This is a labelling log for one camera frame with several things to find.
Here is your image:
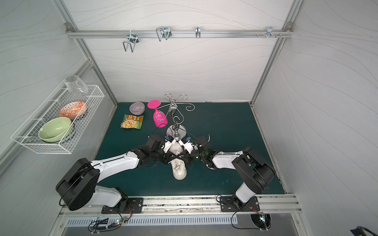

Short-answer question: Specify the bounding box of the white knit sneaker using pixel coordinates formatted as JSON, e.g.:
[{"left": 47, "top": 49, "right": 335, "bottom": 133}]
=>
[{"left": 169, "top": 142, "right": 187, "bottom": 181}]

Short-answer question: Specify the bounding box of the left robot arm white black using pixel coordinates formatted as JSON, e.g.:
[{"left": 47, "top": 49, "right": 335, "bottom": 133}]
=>
[{"left": 56, "top": 135, "right": 176, "bottom": 212}]

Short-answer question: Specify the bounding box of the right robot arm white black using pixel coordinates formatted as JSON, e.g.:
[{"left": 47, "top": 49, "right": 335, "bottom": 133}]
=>
[{"left": 194, "top": 136, "right": 276, "bottom": 208}]

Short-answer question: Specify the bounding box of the chrome glass holder stand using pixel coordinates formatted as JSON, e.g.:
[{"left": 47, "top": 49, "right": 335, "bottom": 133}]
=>
[{"left": 156, "top": 93, "right": 195, "bottom": 141}]

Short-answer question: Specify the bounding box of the pink plastic wine glass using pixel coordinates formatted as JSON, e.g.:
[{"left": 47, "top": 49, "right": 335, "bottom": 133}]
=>
[{"left": 147, "top": 100, "right": 168, "bottom": 128}]

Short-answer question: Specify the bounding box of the green dark table mat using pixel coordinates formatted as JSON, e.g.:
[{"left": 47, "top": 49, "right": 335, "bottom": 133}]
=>
[{"left": 96, "top": 103, "right": 270, "bottom": 196}]

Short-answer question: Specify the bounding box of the green snack packet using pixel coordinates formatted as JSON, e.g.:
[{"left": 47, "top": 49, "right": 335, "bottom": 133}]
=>
[{"left": 120, "top": 115, "right": 144, "bottom": 130}]

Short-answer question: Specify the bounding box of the lilac ceramic bowl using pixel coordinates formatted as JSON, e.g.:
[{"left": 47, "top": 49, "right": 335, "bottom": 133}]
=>
[{"left": 129, "top": 102, "right": 145, "bottom": 116}]

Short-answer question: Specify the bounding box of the orange patterned bowl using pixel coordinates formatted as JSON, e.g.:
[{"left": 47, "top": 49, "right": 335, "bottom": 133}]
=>
[{"left": 59, "top": 101, "right": 88, "bottom": 120}]

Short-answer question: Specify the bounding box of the green ceramic bowl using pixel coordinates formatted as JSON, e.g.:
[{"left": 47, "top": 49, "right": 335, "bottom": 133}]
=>
[{"left": 38, "top": 117, "right": 73, "bottom": 143}]

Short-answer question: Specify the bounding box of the clear drinking glass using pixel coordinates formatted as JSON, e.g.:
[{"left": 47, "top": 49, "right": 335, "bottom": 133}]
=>
[{"left": 64, "top": 75, "right": 89, "bottom": 97}]

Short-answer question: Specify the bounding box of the metal double hook left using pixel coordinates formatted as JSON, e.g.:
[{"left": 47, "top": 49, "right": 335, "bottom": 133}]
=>
[{"left": 123, "top": 31, "right": 139, "bottom": 53}]

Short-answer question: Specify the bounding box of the metal double hook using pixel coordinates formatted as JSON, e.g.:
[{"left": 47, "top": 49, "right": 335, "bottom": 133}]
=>
[
  {"left": 123, "top": 31, "right": 139, "bottom": 53},
  {"left": 156, "top": 26, "right": 172, "bottom": 41}
]

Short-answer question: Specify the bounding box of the small metal hook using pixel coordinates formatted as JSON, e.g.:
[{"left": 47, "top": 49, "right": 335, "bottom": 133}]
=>
[{"left": 195, "top": 27, "right": 201, "bottom": 39}]

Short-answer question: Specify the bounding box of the metal double hook middle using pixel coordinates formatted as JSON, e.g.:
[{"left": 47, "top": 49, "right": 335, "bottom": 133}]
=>
[{"left": 156, "top": 26, "right": 172, "bottom": 41}]

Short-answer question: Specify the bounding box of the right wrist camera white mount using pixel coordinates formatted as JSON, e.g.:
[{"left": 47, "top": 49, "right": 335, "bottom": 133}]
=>
[{"left": 179, "top": 137, "right": 195, "bottom": 154}]

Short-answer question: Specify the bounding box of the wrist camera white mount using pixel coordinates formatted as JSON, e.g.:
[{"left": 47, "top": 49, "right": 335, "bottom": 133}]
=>
[
  {"left": 163, "top": 135, "right": 176, "bottom": 153},
  {"left": 179, "top": 137, "right": 195, "bottom": 154}
]

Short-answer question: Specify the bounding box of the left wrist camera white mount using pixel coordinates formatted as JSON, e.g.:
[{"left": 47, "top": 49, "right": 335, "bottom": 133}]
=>
[{"left": 163, "top": 135, "right": 176, "bottom": 153}]

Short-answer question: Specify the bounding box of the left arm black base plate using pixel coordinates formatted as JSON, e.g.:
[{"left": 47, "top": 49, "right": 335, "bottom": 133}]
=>
[{"left": 101, "top": 198, "right": 144, "bottom": 214}]

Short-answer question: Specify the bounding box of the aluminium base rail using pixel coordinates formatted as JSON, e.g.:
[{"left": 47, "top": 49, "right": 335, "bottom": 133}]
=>
[{"left": 58, "top": 193, "right": 303, "bottom": 217}]

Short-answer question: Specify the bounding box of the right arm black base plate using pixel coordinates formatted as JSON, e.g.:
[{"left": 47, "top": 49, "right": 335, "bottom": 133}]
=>
[{"left": 216, "top": 195, "right": 260, "bottom": 212}]

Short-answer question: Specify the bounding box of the black cable bundle left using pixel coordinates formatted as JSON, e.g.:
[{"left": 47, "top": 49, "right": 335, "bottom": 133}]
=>
[{"left": 88, "top": 206, "right": 133, "bottom": 234}]

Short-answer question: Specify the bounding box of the black cable right base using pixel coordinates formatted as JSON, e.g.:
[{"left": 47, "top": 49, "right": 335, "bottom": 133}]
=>
[{"left": 230, "top": 206, "right": 272, "bottom": 231}]

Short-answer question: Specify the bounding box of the white wire wall basket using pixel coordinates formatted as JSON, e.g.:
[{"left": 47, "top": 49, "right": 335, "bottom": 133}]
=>
[{"left": 11, "top": 83, "right": 104, "bottom": 154}]

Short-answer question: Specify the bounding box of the metal hook bracket right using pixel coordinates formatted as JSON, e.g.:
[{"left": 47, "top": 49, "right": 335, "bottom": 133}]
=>
[{"left": 256, "top": 27, "right": 283, "bottom": 38}]

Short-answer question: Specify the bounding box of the aluminium crossbar rail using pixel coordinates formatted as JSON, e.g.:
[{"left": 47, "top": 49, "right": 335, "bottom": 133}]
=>
[{"left": 67, "top": 27, "right": 294, "bottom": 39}]

